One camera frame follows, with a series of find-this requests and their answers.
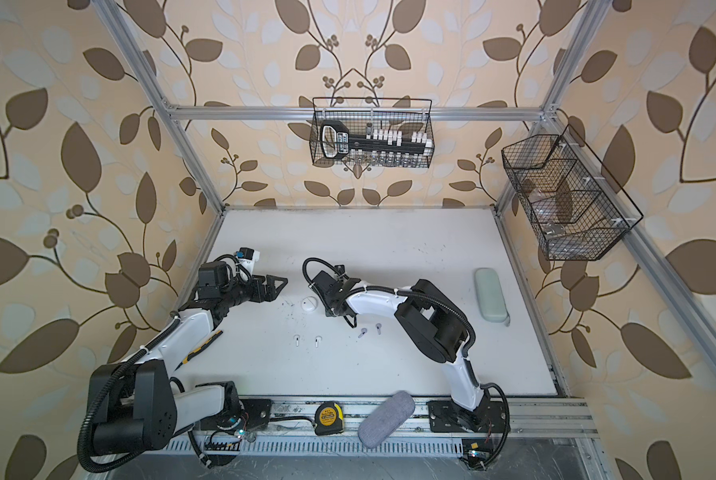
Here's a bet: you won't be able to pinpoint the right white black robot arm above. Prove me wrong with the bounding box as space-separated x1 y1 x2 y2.
302 257 511 433

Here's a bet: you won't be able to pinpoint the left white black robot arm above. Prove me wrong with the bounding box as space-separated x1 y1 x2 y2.
77 254 288 473

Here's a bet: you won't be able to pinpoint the white earbud charging case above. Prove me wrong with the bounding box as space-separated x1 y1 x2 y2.
300 296 319 313

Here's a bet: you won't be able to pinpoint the grey fabric glasses case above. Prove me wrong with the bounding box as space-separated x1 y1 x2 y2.
358 391 416 449

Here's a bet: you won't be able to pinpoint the green glasses case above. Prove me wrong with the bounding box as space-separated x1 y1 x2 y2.
474 268 510 325

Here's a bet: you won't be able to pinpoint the yellow black tape measure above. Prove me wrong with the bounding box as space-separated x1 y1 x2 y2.
314 401 345 436

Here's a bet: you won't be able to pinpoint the yellow handled pliers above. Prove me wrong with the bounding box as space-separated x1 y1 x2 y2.
176 330 224 370

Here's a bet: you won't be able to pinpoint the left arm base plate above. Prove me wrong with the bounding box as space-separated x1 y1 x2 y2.
197 398 272 433

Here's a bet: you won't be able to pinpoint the aluminium frame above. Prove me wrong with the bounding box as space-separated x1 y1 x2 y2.
106 1 716 479

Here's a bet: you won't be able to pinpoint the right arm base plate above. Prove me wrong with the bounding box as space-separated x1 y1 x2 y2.
427 397 510 434

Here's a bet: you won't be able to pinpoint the black socket holder rail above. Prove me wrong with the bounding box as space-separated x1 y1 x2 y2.
310 120 435 163

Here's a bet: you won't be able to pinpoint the back black wire basket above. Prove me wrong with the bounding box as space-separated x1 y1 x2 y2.
309 95 436 169

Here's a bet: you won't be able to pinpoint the black wire basket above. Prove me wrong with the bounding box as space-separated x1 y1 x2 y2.
309 95 436 169
501 126 643 261

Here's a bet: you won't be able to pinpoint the right black wire basket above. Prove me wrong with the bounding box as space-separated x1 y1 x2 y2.
501 126 643 261

